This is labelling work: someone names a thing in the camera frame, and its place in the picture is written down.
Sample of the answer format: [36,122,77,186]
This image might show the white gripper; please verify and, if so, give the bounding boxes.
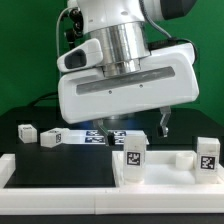
[57,39,199,146]

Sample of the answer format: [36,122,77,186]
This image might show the white square table top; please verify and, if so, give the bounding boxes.
[111,150,224,188]

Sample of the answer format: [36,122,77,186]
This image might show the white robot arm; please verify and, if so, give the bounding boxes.
[57,0,199,145]

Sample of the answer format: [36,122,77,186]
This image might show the tag marker sheet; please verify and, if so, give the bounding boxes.
[64,130,144,145]

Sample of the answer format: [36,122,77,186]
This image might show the white U-shaped fence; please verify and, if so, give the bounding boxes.
[0,154,224,215]

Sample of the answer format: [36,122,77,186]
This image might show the black cables at base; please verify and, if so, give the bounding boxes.
[26,91,61,108]

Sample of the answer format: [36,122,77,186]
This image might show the grey cable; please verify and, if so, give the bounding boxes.
[55,7,76,61]

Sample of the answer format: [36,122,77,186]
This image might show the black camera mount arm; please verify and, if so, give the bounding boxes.
[65,9,84,43]

